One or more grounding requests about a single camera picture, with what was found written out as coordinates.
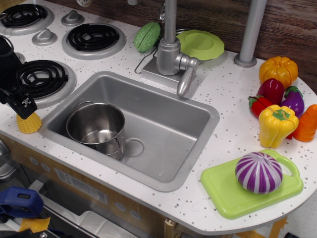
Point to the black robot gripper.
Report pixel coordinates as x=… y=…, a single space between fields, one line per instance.
x=10 y=87

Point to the yellow toy corn cob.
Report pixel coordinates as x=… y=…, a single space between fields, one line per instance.
x=30 y=125

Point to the stainless steel pot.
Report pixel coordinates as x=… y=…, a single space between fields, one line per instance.
x=99 y=126

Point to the grey toy sink basin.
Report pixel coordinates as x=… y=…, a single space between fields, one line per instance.
x=165 y=134

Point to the front stove burner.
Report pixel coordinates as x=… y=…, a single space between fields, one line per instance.
x=49 y=82

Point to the stove burner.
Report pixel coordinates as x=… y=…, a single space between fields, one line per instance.
x=93 y=41
x=49 y=82
x=25 y=19

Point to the grey stove knob lower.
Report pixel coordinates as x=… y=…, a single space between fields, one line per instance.
x=44 y=38

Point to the grey stove knob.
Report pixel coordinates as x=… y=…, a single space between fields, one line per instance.
x=73 y=18
x=44 y=38

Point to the back left stove burner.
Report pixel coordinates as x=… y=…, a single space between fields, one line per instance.
x=25 y=19

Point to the back right stove burner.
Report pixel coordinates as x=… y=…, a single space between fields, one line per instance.
x=93 y=41

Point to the blue clamp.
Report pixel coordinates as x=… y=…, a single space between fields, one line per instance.
x=17 y=202

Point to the grey stove knob upper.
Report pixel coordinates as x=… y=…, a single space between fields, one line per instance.
x=73 y=18

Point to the toy oven door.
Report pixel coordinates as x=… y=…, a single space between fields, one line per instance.
x=97 y=211

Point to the green toy bitter melon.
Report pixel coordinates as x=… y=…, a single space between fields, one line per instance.
x=147 y=36

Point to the grey toy faucet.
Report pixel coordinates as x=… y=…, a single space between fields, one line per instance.
x=170 y=63

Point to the green plastic plate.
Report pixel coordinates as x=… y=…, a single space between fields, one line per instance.
x=200 y=44

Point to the green plastic cutting board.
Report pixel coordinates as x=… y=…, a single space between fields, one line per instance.
x=232 y=201

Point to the red toy chili pepper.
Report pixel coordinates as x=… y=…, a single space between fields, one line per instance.
x=257 y=104

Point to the purple striped toy onion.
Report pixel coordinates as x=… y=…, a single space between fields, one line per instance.
x=259 y=173

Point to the dark red toy fruit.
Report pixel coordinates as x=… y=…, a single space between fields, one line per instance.
x=273 y=90

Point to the yellow toy bell pepper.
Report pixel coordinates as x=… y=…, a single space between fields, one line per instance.
x=276 y=123

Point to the orange toy pumpkin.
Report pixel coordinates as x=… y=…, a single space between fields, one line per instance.
x=283 y=69

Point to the purple toy eggplant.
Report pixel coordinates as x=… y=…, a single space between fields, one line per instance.
x=293 y=99

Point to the orange toy carrot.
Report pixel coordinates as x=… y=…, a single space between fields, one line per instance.
x=307 y=127

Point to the grey vertical post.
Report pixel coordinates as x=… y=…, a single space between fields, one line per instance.
x=246 y=58

